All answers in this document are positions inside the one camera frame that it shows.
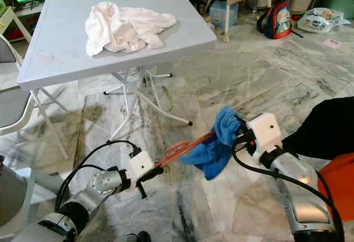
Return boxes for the blue towel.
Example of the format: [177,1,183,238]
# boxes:
[180,106,247,181]

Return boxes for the salmon pink plastic hanger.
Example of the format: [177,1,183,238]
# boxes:
[155,131,216,168]

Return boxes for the black robot left foot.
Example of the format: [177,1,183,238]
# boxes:
[124,231,151,242]

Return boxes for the orange garment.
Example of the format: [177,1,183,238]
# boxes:
[316,153,354,222]

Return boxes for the red blue child backpack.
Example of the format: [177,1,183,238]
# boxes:
[256,1,293,39]

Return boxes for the white folding table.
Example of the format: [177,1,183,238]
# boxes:
[17,0,217,143]

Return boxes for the light blue box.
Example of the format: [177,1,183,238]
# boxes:
[209,0,239,28]

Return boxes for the white wooden high chair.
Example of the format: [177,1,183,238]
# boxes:
[205,0,274,43]

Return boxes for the pink paper slip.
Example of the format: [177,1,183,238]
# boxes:
[322,38,342,50]

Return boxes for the white blue plastic bag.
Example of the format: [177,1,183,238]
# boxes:
[297,8,345,33]

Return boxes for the white crumpled cloth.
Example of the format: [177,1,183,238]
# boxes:
[86,1,176,57]

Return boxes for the small white toy table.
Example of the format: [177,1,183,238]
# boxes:
[0,4,34,43]

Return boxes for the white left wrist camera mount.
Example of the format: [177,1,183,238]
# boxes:
[126,151,157,186]

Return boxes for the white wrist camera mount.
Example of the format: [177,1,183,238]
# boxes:
[247,113,284,164]
[126,151,157,186]

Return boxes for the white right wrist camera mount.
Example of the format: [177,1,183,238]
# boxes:
[247,113,284,164]

